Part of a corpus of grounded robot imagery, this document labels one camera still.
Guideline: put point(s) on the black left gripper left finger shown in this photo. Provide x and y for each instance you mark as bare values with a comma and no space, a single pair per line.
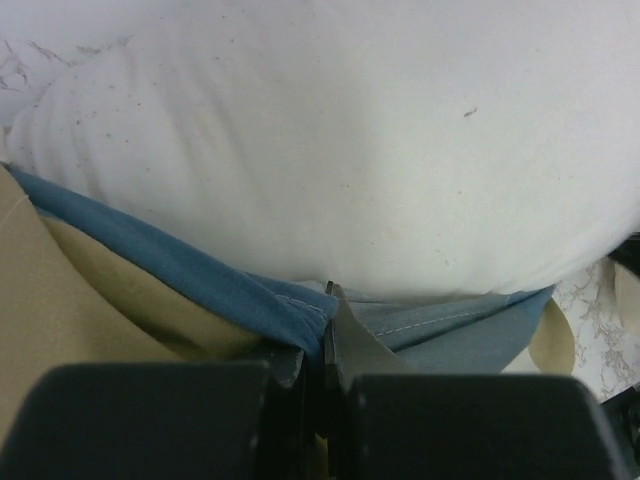
239,419

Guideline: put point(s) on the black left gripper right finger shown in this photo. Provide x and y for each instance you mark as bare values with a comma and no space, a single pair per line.
388,421

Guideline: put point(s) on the blue beige checkered pillowcase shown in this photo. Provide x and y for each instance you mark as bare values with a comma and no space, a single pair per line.
81,282

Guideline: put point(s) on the white pillow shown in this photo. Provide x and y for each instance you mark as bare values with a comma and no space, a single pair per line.
401,148

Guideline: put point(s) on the cream pillow with bear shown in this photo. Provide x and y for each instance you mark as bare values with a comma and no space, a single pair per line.
626,286

